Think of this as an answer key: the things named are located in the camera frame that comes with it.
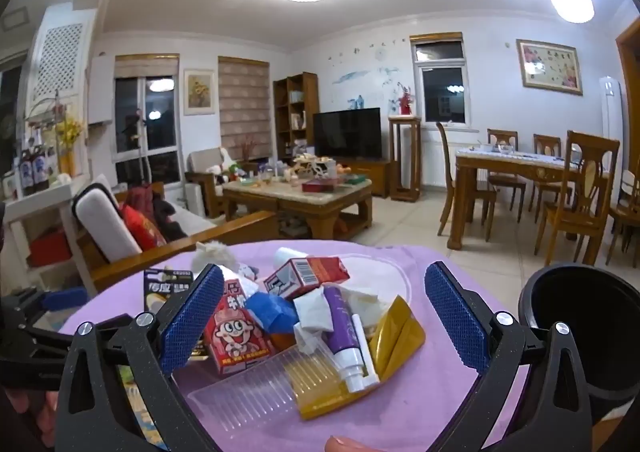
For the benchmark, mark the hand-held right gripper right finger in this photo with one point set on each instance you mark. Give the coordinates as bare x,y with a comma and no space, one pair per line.
457,317

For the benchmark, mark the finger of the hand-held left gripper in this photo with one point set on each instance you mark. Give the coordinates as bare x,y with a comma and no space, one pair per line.
65,299
35,352

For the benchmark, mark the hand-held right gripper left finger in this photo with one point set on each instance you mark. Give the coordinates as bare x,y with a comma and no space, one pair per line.
192,322

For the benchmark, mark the black battery card pack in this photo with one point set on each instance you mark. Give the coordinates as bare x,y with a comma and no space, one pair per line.
165,289

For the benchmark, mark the red cartoon milk carton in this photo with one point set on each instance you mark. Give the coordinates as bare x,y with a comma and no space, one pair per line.
235,337

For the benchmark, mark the gold foil packet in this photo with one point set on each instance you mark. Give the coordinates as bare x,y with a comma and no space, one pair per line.
400,337

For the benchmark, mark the white fluffy wad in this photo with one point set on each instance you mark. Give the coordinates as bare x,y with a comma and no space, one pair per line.
215,254

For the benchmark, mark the blue wrapper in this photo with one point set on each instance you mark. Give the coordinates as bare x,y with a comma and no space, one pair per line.
272,312

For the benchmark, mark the clear plastic tray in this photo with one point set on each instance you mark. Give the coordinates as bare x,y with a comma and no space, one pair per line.
240,392

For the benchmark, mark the white tissue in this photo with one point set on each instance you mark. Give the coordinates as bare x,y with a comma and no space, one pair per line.
367,302
312,312

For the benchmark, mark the small white cup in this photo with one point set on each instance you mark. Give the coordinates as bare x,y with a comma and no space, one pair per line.
285,256

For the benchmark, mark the purple tube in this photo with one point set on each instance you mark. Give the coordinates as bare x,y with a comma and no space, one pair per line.
340,327

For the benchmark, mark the red drink carton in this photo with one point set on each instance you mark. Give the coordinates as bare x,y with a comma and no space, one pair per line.
325,271

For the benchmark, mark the black trash bin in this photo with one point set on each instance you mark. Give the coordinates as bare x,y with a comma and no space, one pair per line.
600,312

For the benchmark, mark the person's left hand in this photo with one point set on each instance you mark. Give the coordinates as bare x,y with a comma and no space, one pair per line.
27,417

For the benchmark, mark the person's right hand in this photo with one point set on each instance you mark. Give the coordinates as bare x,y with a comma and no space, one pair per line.
344,444

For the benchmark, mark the large red box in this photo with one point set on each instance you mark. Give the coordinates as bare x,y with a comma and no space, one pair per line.
50,247

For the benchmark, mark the purple printed tablecloth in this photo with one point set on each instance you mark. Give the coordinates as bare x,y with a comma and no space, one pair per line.
430,397

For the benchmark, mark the white sofa cushion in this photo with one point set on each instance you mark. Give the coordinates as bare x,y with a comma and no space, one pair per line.
105,222

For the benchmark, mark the wooden sofa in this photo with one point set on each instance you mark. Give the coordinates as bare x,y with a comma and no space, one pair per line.
235,232

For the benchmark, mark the dark clothes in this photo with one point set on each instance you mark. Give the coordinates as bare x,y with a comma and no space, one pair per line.
167,222

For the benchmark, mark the white shelf unit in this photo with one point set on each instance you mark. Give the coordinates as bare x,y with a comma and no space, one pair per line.
30,202

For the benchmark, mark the red embroidered cushion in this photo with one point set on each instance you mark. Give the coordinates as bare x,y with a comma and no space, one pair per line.
142,229

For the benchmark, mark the dark bottle blue label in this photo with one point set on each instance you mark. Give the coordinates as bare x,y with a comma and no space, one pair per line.
41,171
26,174

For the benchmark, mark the wooden dining table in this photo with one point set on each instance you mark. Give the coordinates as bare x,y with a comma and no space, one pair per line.
500,166

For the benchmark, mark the wooden coffee table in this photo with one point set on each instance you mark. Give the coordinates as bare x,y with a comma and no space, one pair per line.
300,204

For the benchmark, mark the wooden television cabinet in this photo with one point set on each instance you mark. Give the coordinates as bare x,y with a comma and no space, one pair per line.
380,176

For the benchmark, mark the wooden armchair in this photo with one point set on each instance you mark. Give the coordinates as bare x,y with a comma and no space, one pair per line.
205,161

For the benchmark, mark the white goose plush toy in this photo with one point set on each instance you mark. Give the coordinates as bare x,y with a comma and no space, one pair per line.
227,161

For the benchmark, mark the yellow artificial flowers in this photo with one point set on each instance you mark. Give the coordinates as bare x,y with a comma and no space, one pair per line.
69,131

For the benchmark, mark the wooden dining chair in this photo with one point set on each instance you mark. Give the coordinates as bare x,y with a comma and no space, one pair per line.
625,212
502,137
444,146
547,144
590,171

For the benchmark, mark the flat red box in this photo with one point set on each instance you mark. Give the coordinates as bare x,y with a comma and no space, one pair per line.
320,187

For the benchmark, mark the balcony window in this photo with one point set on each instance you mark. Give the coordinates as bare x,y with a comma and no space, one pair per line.
160,131

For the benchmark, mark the tiered fruit stand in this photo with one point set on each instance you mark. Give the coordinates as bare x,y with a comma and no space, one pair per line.
306,165

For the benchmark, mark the tall wooden stand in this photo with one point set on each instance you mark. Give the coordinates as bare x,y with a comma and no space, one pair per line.
405,119

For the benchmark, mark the black flat television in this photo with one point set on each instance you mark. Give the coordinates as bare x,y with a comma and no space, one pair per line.
347,134

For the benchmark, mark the red flower vase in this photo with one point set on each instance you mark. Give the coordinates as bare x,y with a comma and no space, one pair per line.
405,104

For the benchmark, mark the beige patterned window blind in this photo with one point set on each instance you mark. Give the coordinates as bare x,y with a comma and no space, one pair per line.
245,106

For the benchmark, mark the white framed window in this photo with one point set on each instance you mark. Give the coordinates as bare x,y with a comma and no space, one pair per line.
442,91

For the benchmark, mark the framed sunflower painting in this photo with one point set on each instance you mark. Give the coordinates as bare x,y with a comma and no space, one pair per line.
199,91

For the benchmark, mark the beige roman blind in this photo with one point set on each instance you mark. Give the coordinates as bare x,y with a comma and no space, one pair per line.
145,65

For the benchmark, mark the white lattice cabinet panel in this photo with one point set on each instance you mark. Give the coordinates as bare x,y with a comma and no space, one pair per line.
60,51

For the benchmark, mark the white standing air conditioner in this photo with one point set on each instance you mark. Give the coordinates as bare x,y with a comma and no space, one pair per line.
611,121

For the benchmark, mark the wooden bookshelf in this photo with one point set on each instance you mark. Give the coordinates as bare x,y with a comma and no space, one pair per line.
312,96

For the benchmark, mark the framed floral painting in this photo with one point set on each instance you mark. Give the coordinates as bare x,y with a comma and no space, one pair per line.
550,66

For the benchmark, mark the small round ceiling lamp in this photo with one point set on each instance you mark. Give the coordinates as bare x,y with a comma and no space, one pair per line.
572,4

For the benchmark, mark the white wall radiator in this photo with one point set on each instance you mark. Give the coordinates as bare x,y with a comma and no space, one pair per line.
430,161

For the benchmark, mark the wooden door frame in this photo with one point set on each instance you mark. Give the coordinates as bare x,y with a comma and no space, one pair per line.
627,81

